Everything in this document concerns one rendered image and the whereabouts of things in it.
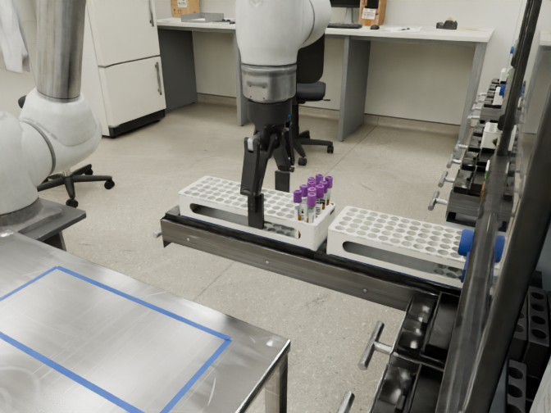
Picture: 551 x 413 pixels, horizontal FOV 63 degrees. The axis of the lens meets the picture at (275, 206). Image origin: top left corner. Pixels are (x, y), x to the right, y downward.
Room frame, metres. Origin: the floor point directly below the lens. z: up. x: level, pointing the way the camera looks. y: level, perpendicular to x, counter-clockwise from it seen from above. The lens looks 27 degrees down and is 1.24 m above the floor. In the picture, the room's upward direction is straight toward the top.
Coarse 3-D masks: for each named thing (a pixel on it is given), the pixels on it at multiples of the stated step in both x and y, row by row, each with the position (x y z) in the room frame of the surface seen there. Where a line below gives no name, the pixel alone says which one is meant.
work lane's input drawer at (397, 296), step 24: (168, 216) 0.80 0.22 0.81; (168, 240) 0.79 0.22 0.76; (192, 240) 0.76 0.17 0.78; (216, 240) 0.73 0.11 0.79; (240, 240) 0.71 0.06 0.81; (264, 240) 0.70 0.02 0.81; (264, 264) 0.68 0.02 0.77; (288, 264) 0.66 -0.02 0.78; (312, 264) 0.64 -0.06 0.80; (336, 264) 0.63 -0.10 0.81; (360, 264) 0.62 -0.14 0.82; (336, 288) 0.62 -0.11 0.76; (360, 288) 0.60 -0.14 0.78; (384, 288) 0.58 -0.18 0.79; (408, 288) 0.57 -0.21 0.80; (432, 288) 0.56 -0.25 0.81; (456, 288) 0.55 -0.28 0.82
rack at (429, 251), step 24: (360, 216) 0.70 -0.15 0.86; (384, 216) 0.70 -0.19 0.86; (336, 240) 0.64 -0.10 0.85; (360, 240) 0.62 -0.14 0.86; (384, 240) 0.63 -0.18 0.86; (408, 240) 0.63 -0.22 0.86; (432, 240) 0.61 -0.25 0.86; (456, 240) 0.61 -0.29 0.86; (384, 264) 0.60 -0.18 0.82; (408, 264) 0.63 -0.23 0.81; (432, 264) 0.63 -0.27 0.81; (456, 264) 0.56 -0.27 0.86
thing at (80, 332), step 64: (0, 256) 0.63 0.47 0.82; (64, 256) 0.63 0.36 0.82; (0, 320) 0.47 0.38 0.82; (64, 320) 0.47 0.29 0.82; (128, 320) 0.47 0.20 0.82; (192, 320) 0.47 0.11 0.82; (0, 384) 0.37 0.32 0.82; (64, 384) 0.37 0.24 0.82; (128, 384) 0.37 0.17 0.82; (192, 384) 0.37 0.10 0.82; (256, 384) 0.37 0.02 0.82
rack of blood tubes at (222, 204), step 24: (192, 192) 0.80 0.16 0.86; (216, 192) 0.80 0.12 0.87; (264, 192) 0.81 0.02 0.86; (192, 216) 0.78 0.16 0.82; (216, 216) 0.80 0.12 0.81; (240, 216) 0.80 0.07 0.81; (264, 216) 0.70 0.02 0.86; (288, 216) 0.70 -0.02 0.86; (288, 240) 0.68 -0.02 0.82; (312, 240) 0.66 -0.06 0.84
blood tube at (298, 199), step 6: (294, 192) 0.68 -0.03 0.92; (300, 192) 0.68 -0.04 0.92; (294, 198) 0.68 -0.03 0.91; (300, 198) 0.68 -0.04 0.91; (294, 204) 0.68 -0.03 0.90; (300, 204) 0.68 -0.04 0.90; (294, 210) 0.68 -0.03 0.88; (300, 210) 0.68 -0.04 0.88; (294, 216) 0.68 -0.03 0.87; (300, 216) 0.68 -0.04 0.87; (294, 228) 0.69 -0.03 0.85; (300, 234) 0.68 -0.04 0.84
